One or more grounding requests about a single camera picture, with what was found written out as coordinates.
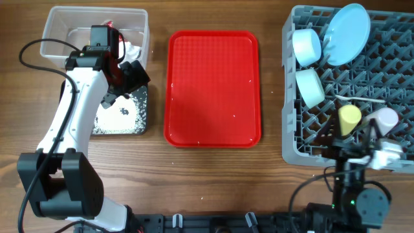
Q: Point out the red foil wrapper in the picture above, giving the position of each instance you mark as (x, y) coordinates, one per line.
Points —
(110, 24)

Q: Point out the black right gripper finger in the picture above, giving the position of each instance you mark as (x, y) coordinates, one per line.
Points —
(329, 132)
(370, 127)

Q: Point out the white tissue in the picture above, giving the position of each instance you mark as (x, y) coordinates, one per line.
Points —
(129, 52)

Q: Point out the grey dishwasher rack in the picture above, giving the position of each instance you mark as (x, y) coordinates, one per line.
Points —
(382, 75)

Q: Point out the red serving tray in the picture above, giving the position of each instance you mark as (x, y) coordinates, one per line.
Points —
(213, 89)

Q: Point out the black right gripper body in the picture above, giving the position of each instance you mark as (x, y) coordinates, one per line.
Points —
(347, 152)

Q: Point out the white rice pile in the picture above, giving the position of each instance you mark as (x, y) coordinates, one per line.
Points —
(119, 116)

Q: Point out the pink plastic cup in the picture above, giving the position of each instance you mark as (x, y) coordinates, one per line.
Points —
(386, 119)

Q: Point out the white plastic spoon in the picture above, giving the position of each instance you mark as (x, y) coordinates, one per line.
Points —
(343, 98)

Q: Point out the light blue bowl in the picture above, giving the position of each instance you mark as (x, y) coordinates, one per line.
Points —
(307, 46)

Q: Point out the light blue plate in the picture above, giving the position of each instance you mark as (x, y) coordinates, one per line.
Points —
(346, 35)

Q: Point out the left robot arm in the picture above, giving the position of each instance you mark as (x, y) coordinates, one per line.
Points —
(59, 181)

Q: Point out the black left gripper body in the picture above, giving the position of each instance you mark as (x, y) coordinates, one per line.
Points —
(130, 79)

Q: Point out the yellow plastic cup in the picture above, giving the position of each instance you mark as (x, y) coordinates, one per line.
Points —
(349, 117)

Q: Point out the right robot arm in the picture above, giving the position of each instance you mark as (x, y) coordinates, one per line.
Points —
(357, 204)

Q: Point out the clear plastic bin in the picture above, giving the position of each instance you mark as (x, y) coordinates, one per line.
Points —
(73, 25)

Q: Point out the mint green bowl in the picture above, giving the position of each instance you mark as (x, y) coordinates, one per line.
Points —
(310, 87)

